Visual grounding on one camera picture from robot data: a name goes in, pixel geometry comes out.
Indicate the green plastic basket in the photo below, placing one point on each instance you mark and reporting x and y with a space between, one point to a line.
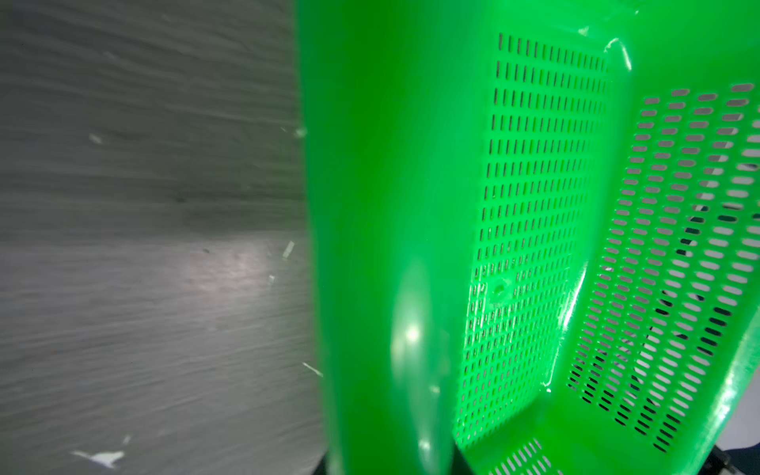
535 230

